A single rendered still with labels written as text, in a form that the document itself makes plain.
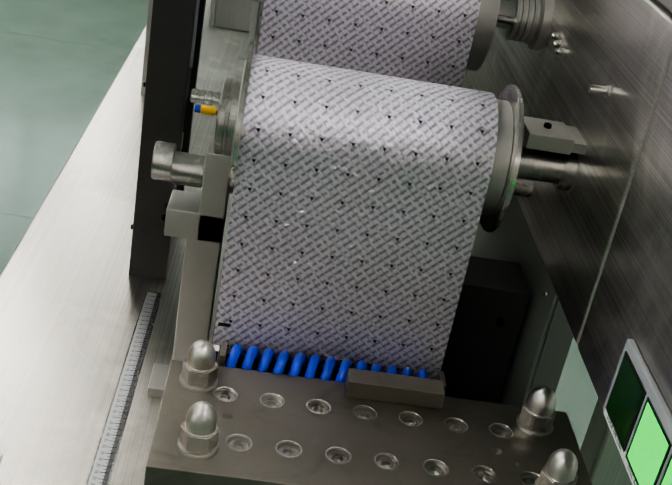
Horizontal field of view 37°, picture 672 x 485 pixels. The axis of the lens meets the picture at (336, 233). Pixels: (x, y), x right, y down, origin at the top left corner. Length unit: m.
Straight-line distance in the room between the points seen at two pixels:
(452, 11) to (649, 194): 0.40
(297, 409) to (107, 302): 0.44
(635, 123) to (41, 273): 0.82
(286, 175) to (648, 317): 0.35
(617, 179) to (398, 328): 0.27
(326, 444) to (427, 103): 0.33
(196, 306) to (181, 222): 0.11
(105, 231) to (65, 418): 0.44
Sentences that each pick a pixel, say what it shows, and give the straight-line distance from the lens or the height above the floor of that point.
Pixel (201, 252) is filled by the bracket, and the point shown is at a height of 1.09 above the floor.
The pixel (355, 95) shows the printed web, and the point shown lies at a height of 1.30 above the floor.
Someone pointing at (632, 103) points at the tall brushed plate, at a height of 1.36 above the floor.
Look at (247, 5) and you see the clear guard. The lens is 1.97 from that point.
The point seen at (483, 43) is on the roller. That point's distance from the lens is 1.18.
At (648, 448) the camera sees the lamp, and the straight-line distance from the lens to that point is 0.77.
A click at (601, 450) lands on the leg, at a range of 1.34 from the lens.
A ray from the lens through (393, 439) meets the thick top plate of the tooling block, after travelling 0.96.
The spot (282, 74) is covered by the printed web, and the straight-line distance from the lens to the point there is 0.96.
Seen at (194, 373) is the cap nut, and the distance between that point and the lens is 0.96.
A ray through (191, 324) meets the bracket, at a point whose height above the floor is 1.00.
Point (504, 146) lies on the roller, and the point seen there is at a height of 1.28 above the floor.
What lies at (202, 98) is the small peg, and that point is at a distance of 0.98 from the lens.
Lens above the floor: 1.60
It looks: 26 degrees down
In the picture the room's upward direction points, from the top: 11 degrees clockwise
